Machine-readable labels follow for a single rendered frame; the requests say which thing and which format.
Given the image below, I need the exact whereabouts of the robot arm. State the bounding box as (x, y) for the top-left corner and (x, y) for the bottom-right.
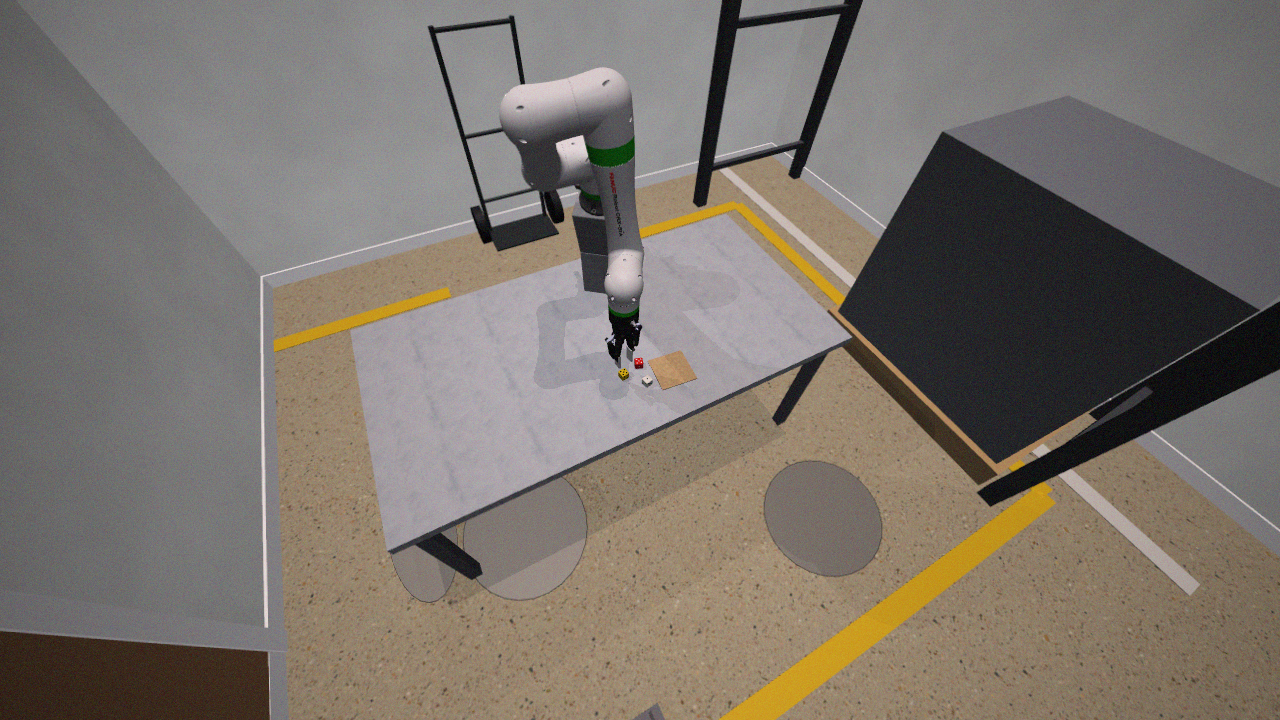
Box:
(499, 67), (644, 329)

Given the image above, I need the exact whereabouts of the tan mat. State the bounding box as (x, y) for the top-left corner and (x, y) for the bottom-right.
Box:
(648, 350), (698, 389)

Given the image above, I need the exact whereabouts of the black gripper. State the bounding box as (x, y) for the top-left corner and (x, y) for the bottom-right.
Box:
(605, 322), (643, 368)

